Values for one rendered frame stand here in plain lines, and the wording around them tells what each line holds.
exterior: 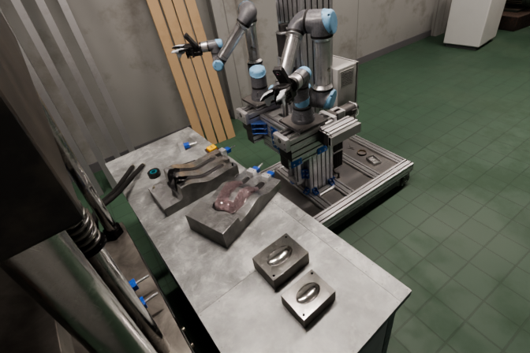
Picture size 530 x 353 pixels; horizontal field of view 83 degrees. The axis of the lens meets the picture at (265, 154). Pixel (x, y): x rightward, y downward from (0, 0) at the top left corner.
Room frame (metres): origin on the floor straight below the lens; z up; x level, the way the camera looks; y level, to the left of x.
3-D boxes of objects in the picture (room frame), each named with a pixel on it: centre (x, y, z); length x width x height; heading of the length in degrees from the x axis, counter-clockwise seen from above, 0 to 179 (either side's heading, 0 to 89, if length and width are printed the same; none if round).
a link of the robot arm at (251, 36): (2.26, -0.03, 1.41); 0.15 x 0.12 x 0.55; 3
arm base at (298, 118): (1.69, -0.28, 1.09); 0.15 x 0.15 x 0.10
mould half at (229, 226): (1.24, 0.19, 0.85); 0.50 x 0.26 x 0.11; 140
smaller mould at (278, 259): (0.83, 0.00, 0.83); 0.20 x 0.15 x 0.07; 123
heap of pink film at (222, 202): (1.25, 0.20, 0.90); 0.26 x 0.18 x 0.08; 140
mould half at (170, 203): (1.49, 0.46, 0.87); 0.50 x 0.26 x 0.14; 123
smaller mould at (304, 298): (0.65, -0.08, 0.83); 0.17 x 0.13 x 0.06; 123
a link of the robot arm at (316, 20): (1.62, -0.38, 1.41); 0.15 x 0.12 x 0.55; 54
